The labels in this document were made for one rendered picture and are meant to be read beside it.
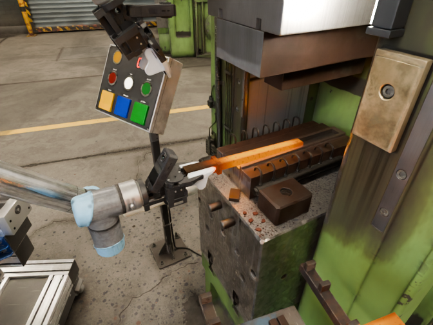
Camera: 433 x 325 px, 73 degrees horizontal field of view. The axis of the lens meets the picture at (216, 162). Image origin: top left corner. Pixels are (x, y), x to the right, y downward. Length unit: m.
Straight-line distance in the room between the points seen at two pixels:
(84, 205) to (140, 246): 1.28
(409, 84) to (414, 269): 0.38
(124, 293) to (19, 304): 0.47
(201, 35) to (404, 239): 5.23
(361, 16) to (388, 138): 0.28
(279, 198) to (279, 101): 0.45
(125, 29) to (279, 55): 0.34
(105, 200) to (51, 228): 1.59
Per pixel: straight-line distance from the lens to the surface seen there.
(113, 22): 0.73
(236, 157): 0.84
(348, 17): 0.73
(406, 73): 0.59
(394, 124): 0.62
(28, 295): 1.72
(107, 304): 1.79
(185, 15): 5.68
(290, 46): 0.70
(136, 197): 0.73
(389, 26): 0.59
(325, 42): 0.78
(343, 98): 1.15
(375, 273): 0.83
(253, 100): 1.03
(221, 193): 0.87
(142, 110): 1.14
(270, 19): 0.63
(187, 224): 2.04
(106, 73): 1.34
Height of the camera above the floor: 1.48
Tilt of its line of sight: 35 degrees down
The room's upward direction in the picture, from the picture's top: straight up
